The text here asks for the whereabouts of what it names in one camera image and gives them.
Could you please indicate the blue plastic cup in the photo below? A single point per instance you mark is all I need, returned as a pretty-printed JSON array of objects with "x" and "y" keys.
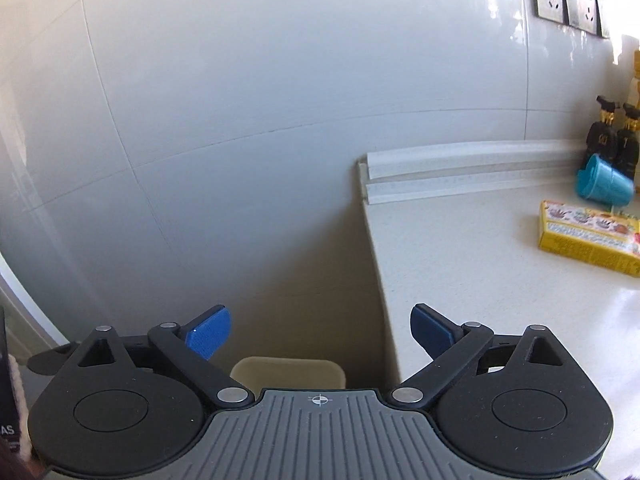
[{"x": 602, "y": 185}]

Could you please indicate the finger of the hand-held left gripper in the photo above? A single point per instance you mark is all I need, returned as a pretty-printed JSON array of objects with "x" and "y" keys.
[{"x": 50, "y": 360}]

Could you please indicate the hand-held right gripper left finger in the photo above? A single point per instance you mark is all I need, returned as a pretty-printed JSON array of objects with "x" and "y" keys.
[{"x": 210, "y": 332}]

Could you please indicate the beige plastic waste bin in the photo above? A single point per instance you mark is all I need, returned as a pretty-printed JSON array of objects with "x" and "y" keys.
[{"x": 287, "y": 372}]

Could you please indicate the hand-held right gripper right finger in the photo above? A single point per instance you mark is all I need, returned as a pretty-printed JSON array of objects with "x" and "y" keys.
[{"x": 432, "y": 330}]

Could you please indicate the white backsplash strip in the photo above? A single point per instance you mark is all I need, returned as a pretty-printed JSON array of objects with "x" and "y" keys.
[{"x": 475, "y": 160}]

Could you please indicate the yellow printed cardboard box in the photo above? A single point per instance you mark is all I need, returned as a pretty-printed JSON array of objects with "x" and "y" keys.
[{"x": 585, "y": 237}]

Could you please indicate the white counter cabinet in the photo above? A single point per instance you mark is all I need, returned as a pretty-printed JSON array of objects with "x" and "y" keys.
[{"x": 382, "y": 310}]

